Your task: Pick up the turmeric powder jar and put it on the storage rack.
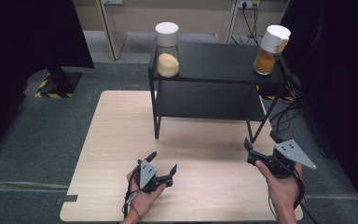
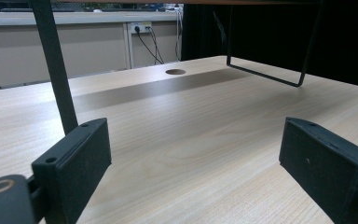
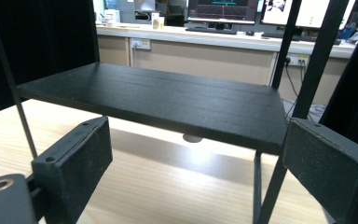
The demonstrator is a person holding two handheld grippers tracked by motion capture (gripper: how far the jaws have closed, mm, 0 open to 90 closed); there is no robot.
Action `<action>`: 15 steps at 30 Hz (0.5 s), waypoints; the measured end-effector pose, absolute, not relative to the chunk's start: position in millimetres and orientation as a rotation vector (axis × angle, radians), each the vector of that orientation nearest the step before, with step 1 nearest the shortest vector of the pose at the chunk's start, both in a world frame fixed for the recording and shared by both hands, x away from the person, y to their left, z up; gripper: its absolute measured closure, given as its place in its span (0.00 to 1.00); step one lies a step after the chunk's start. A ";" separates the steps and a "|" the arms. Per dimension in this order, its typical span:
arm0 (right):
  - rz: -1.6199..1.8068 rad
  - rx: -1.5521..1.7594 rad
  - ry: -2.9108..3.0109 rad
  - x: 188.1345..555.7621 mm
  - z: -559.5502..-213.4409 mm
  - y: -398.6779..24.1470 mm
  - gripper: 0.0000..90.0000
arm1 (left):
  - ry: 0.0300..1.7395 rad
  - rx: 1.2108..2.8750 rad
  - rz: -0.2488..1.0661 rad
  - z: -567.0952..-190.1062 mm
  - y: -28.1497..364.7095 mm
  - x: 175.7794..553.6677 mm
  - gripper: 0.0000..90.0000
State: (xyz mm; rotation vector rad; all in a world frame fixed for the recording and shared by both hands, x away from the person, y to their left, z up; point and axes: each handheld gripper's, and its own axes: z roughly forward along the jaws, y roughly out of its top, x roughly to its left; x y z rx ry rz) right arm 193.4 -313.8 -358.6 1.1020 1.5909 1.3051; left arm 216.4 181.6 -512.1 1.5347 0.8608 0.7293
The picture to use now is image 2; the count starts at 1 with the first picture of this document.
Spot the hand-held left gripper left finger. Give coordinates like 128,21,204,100
31,117,113,224

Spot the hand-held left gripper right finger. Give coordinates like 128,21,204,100
278,116,358,224

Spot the black two-tier shelf rack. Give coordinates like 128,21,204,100
30,0,324,135

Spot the black curtain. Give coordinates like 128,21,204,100
180,3,358,91

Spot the black power cable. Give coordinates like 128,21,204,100
133,25,164,65
145,25,166,65

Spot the white partition frame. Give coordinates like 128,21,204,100
0,10,185,91

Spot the white wall outlet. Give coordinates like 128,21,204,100
130,21,153,35

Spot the white hanging cable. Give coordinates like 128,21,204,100
173,5,185,63

